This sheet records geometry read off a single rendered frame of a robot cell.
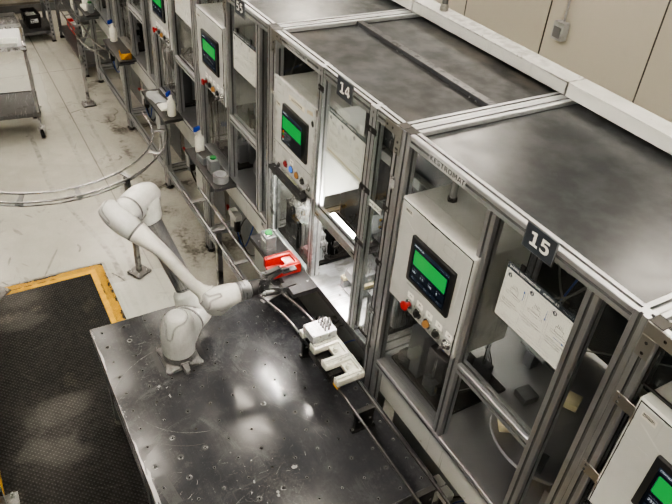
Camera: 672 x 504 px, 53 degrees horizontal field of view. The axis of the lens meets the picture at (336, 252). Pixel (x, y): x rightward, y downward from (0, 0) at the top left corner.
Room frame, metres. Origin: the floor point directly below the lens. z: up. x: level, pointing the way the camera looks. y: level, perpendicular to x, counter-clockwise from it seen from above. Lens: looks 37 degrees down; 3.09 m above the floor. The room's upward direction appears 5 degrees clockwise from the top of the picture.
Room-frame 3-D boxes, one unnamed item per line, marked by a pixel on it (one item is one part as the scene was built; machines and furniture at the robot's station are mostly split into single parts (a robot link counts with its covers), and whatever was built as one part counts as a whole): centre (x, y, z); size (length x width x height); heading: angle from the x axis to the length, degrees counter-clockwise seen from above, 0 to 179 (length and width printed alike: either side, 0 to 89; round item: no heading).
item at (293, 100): (2.89, 0.15, 1.60); 0.42 x 0.29 x 0.46; 33
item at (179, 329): (2.23, 0.70, 0.85); 0.18 x 0.16 x 0.22; 165
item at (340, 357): (2.16, -0.02, 0.84); 0.36 x 0.14 x 0.10; 33
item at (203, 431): (2.00, 0.34, 0.66); 1.50 x 1.06 x 0.04; 33
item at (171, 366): (2.21, 0.70, 0.71); 0.22 x 0.18 x 0.06; 33
